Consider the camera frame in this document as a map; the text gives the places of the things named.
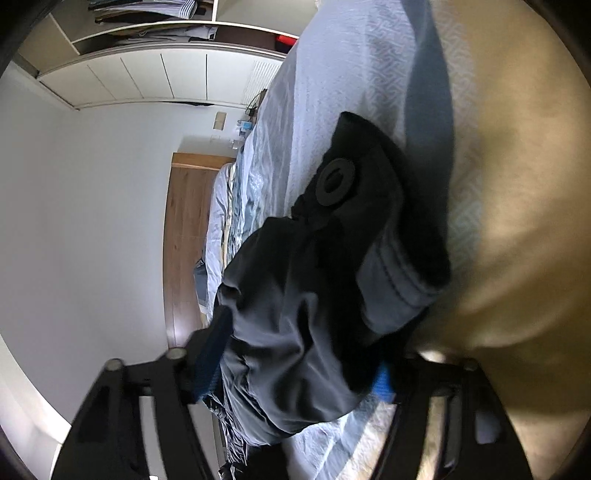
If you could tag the grey patterned bedspread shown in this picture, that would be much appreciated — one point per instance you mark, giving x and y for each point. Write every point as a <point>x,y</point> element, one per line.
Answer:
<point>332,92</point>

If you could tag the black jacket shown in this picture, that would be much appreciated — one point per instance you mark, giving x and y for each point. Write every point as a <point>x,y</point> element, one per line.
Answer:
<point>295,323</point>

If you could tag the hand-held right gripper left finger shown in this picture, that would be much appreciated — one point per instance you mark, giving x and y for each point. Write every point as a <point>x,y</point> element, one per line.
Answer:
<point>208,367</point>

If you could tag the wooden headboard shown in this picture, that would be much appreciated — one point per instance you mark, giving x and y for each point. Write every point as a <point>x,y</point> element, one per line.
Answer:
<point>184,240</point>

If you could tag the folded clothes stack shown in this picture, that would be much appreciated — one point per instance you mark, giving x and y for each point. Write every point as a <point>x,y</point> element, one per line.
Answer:
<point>147,11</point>

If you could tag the white wardrobe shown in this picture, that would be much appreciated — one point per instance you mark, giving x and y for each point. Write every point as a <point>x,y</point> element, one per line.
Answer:
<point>152,69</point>

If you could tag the red box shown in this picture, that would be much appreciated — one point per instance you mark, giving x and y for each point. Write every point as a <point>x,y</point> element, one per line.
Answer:
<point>286,41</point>

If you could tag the wall socket plate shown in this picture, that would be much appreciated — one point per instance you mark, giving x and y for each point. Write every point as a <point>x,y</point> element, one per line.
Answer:
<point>219,121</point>

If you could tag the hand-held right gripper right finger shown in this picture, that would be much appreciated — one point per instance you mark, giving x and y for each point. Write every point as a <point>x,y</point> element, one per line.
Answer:
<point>384,384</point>

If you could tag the small bedside bottles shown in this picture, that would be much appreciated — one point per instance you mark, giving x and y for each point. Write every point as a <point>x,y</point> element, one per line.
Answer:
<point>244,125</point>

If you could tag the plain beige cloth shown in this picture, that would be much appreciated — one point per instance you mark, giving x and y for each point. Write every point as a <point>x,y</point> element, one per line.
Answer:
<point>521,207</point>

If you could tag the blue striped pillows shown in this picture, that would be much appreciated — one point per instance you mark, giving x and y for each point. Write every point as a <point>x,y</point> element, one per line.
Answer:
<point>224,217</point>

